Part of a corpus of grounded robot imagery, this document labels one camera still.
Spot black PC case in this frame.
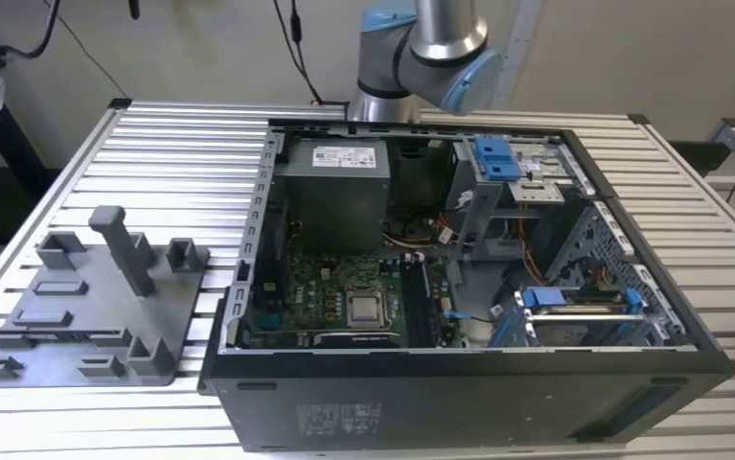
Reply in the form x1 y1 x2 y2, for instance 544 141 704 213
198 117 735 454

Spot black equipment stand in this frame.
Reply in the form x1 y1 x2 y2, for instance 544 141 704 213
0 107 66 255

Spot grey power supply unit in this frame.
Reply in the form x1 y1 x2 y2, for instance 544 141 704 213
274 138 394 255

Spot hard disk in blue carrier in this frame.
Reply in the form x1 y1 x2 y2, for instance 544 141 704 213
513 285 648 349

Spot black camera cable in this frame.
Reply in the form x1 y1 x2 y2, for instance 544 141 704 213
270 0 327 105

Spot grey metal drive cage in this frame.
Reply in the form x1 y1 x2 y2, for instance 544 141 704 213
443 133 593 260

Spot grey parts rack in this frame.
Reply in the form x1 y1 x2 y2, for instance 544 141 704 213
0 204 214 389

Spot silver CPU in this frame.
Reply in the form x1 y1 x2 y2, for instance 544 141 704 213
349 294 386 332

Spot blue drive carrier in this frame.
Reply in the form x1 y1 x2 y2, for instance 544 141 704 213
473 137 521 183

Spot green motherboard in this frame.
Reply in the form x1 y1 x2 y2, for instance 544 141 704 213
242 251 472 350

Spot power supply wire bundle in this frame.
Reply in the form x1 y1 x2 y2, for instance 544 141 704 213
381 215 465 250

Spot black box behind table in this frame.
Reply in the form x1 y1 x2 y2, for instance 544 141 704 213
666 141 730 181

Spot dark RAM stick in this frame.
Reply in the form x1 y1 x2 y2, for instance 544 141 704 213
0 328 125 337

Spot black graphics card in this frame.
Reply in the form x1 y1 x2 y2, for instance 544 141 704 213
295 330 405 350

